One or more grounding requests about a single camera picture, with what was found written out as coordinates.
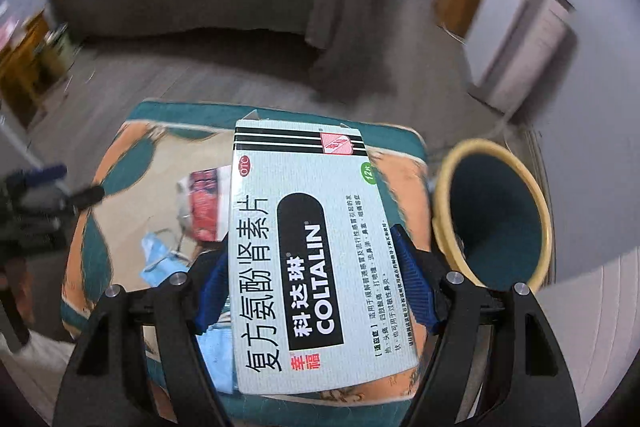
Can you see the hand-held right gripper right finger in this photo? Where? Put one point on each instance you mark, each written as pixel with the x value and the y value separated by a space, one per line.
pixel 415 277

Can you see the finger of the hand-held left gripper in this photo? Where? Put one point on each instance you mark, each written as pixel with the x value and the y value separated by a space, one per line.
pixel 85 197
pixel 45 174

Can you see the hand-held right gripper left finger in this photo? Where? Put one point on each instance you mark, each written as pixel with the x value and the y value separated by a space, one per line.
pixel 215 287

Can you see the white medicine box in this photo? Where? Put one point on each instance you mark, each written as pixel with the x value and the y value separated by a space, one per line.
pixel 310 257

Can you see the teal bin with yellow rim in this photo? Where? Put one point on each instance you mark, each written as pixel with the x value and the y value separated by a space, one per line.
pixel 500 217

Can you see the patterned teal orange cushion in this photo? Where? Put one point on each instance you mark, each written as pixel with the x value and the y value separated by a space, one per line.
pixel 125 257

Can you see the red packet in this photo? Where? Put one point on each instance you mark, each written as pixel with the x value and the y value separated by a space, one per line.
pixel 207 207

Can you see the wooden nightstand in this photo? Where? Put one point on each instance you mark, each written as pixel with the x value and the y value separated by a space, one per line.
pixel 25 67

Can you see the white panelled wardrobe door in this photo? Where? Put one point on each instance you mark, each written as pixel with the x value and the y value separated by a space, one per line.
pixel 590 332

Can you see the white air purifier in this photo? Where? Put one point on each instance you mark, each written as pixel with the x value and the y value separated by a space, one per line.
pixel 520 37

